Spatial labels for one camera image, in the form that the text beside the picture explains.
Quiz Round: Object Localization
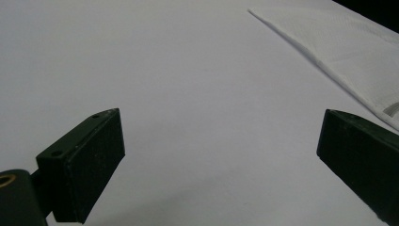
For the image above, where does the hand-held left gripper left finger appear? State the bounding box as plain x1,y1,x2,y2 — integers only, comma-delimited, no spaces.
29,107,126,224

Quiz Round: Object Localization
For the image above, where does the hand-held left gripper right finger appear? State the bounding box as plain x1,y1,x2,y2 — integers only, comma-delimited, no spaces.
316,108,399,226

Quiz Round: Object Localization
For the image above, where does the white cloth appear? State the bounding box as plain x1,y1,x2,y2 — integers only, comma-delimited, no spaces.
247,0,399,132

